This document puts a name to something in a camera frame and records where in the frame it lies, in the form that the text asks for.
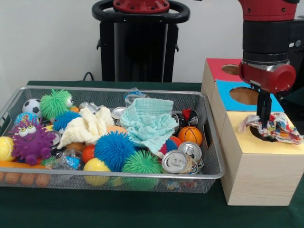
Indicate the mint green cloth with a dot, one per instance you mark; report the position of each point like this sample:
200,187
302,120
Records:
147,123

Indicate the dark green table cloth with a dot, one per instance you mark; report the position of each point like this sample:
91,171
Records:
298,95
142,213

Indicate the multicoloured knotted rag toy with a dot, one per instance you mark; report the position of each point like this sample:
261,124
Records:
282,130

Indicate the shallow silver mesh bin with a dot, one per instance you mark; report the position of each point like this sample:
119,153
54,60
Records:
204,185

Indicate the blue spiky ball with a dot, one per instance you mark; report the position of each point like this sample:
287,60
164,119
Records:
114,150

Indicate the small orange basketball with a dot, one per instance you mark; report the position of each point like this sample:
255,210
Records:
190,136

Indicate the wooden box with three holes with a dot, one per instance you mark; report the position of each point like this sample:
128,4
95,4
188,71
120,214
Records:
261,180

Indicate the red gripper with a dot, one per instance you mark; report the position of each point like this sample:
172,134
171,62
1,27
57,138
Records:
273,78

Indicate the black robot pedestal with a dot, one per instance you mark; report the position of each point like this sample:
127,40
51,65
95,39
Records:
142,59

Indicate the green spiky ball with eyes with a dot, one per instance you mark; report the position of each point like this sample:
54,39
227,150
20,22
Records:
54,103

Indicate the purple spiky monster toy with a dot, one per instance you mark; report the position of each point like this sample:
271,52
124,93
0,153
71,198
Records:
31,142

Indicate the small soccer ball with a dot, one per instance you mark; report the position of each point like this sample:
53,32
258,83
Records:
31,105

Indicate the orange toy building block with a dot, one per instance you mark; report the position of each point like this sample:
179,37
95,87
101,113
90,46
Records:
26,179

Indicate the silver drink can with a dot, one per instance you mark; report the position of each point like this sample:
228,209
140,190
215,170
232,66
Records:
175,162

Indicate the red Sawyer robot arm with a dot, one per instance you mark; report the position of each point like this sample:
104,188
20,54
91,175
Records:
266,35

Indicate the cream cloth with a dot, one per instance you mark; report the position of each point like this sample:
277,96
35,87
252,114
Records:
90,128

